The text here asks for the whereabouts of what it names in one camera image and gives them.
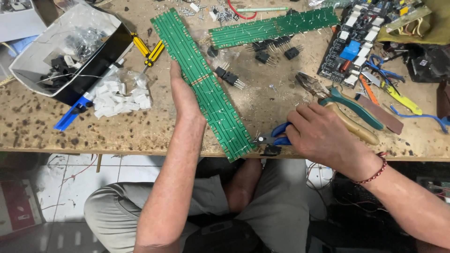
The bag of white ceramic resistors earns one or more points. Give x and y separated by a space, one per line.
119 96

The person's left hand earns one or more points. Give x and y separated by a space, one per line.
184 102

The yellow black screwdriver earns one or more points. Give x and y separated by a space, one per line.
140 45
154 54

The blue white desoldering pump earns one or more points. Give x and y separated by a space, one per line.
75 109

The black plastic bag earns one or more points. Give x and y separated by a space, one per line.
427 63

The clear plastic bag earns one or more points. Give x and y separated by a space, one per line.
225 56

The black carton with white inside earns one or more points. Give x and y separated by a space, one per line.
88 70

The black stool seat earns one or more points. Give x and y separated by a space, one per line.
225 237

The person's right hand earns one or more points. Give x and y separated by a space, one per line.
327 137

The person's leg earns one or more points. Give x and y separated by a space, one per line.
244 186

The green circuit board with transistors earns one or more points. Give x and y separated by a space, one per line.
267 28

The person's right fingers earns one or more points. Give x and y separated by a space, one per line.
304 117

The white box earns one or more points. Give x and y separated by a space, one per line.
17 19

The pale populated circuit board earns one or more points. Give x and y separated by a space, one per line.
407 14

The black transistor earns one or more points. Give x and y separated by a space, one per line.
220 71
263 57
231 78
281 41
291 52
259 46

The pale green rod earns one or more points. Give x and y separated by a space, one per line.
262 9

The black amplifier circuit board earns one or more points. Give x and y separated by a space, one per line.
355 42

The black round cap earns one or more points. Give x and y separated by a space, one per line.
212 52

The grey shorts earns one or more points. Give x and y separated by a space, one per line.
277 203

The long green circuit board strip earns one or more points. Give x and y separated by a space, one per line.
207 91

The red floor mat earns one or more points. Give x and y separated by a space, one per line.
19 207

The heap of silver screws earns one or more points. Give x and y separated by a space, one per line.
211 12

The olive green cloth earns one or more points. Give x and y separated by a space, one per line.
439 24

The black equipment under table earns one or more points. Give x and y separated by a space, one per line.
358 218

